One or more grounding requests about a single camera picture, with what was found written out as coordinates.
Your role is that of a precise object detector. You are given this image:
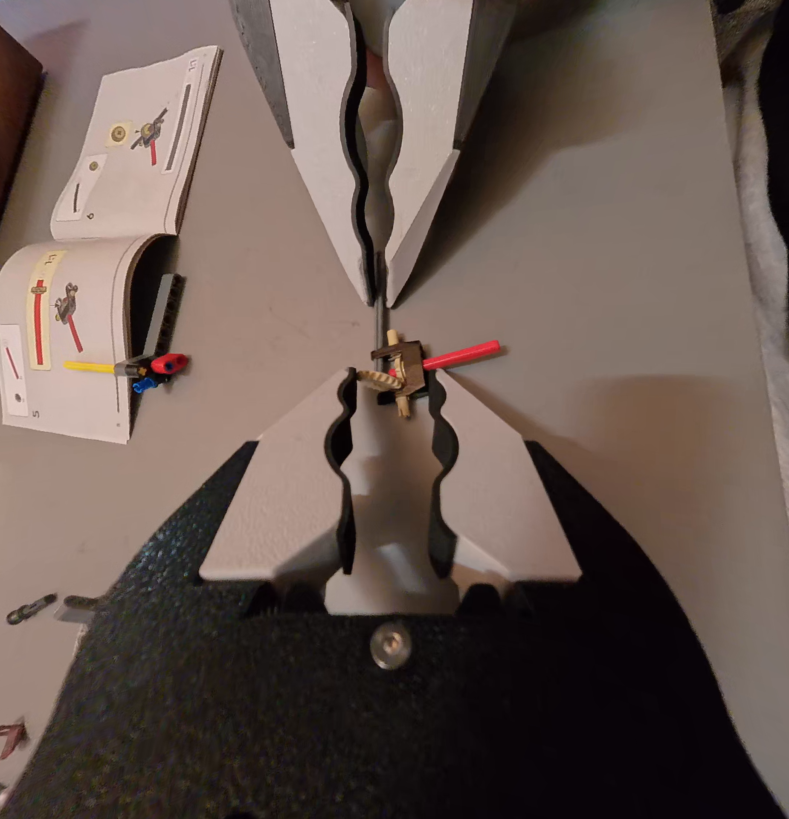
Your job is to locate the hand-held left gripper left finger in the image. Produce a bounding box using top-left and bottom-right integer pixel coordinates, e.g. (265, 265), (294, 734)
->
(198, 366), (359, 586)

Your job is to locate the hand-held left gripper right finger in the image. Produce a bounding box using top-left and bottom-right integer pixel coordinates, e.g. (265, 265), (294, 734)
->
(426, 370), (585, 586)

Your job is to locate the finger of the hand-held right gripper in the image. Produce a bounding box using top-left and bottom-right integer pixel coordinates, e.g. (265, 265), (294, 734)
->
(382, 0), (517, 310)
(231, 0), (377, 306)

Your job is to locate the black lego frame assembly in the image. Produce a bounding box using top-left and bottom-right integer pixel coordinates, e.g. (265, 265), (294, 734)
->
(371, 329), (502, 421)

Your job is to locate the dark grey lego axle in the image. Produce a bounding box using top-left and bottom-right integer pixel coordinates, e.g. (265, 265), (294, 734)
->
(373, 252), (387, 359)

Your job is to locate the grey beam lego assembly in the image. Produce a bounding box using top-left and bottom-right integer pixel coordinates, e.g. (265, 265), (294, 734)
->
(63, 273), (190, 393)

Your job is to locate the black lego pin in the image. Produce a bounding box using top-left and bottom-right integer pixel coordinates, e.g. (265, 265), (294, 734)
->
(6, 593), (58, 626)

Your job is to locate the open instruction booklet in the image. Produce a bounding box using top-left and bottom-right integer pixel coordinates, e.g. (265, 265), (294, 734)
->
(0, 45), (224, 445)

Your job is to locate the brown wooden furniture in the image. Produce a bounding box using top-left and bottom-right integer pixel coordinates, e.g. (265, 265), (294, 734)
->
(0, 12), (45, 263)

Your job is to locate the grey fuzzy cloth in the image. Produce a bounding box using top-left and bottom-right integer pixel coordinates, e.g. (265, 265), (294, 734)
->
(713, 0), (789, 819)

